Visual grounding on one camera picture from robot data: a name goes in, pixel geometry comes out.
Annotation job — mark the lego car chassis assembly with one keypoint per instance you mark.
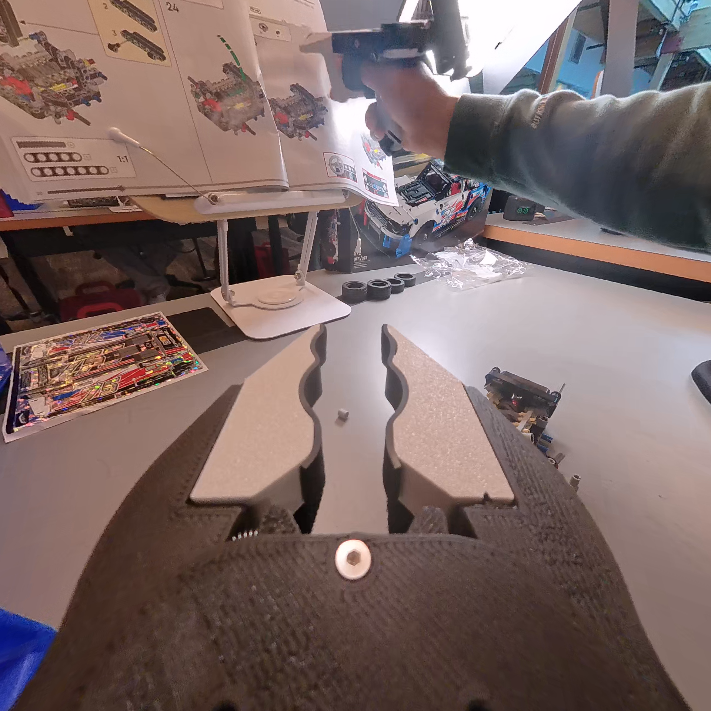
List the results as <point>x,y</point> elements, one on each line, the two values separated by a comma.
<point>516,389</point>

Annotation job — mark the black flat pad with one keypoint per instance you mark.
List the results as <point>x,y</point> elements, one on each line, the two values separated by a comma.
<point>200,325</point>

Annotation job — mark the small blue plastic bin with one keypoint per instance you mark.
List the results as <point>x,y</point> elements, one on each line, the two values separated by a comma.
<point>22,655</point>

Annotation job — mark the black lego set box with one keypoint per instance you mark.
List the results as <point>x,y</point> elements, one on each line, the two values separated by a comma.
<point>433,205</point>

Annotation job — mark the person's right hand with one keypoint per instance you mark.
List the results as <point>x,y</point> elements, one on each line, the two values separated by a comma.
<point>414,105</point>

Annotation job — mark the red bag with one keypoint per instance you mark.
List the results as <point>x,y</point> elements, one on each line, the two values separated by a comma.
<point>100,303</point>

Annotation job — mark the black rounded object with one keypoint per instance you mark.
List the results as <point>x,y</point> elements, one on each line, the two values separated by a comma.
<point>702,383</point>

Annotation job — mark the grey table with wooden edge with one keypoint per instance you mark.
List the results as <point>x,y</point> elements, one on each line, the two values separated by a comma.
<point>55,219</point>
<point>583,236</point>

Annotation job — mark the black device with green lights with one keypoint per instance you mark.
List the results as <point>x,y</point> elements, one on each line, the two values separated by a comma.
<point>525,210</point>

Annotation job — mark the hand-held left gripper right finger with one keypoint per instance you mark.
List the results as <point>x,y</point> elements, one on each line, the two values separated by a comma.
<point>444,439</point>

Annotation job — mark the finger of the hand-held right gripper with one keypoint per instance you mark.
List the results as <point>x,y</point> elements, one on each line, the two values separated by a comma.
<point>319,43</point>

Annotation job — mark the clear plastic bag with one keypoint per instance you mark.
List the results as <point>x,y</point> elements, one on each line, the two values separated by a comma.
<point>472,266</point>

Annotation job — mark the lego instruction booklet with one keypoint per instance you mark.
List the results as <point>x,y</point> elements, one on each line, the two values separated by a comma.
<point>139,83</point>
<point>100,372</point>

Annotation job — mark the person's right forearm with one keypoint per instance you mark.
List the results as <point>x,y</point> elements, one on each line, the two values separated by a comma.
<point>583,155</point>

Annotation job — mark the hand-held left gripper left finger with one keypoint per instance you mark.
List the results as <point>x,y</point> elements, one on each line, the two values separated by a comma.
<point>255,444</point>

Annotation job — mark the large blue plastic bin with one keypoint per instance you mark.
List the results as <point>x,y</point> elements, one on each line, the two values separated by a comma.
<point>5,383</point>

